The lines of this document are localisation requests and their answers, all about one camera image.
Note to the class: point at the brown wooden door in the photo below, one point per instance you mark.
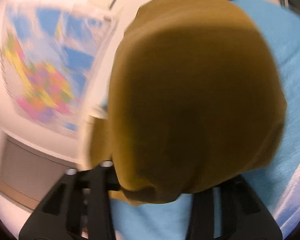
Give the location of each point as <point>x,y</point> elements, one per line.
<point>27,174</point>

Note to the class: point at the blue bed sheet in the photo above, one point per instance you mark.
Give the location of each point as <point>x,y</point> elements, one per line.
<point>277,184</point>

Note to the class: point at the colourful wall map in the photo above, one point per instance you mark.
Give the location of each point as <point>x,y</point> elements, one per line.
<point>49,56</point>

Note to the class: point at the mustard yellow jacket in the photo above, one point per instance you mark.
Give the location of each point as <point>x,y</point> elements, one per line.
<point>194,100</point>

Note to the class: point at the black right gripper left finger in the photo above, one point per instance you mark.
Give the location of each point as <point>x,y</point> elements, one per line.
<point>78,201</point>

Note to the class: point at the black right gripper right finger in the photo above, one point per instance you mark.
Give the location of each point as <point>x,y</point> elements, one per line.
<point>243,215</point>

